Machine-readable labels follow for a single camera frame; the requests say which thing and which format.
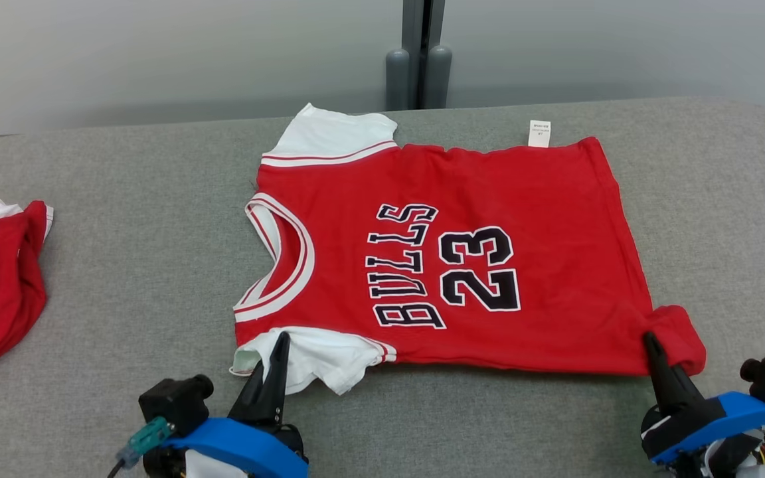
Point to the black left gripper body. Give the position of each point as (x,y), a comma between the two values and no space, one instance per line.
(293,439)

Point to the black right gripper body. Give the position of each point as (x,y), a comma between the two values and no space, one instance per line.
(681,421)

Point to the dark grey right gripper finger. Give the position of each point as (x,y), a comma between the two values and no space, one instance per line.
(668,385)

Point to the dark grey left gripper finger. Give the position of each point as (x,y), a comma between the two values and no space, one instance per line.
(277,385)
(250,401)

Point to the red Bulls 23 jersey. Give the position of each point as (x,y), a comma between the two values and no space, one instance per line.
(542,265)

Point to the grey fabric sofa surface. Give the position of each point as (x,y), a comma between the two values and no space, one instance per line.
(157,199)

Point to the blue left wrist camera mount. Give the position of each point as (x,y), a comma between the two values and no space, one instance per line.
(243,441)

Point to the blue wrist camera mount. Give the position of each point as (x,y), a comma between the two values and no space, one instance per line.
(734,415)
(243,441)

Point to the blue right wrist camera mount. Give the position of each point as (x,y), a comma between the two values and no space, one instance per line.
(734,415)

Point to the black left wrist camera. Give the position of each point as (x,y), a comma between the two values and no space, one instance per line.
(173,401)

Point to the grey partition joint post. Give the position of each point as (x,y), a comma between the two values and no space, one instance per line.
(397,79)

